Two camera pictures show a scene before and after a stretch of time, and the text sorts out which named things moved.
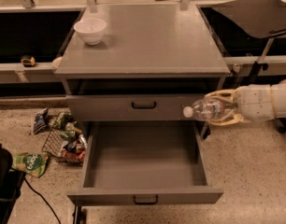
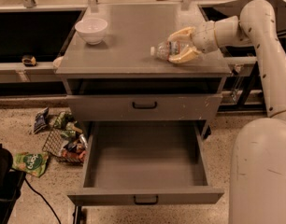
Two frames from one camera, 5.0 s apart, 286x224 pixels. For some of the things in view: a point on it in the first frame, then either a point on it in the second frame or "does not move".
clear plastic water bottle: (210, 110) → (169, 49)
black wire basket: (59, 145) does not move
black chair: (7, 184) does not move
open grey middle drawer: (146, 162) does not move
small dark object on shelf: (28, 61) does not move
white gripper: (254, 104) → (203, 39)
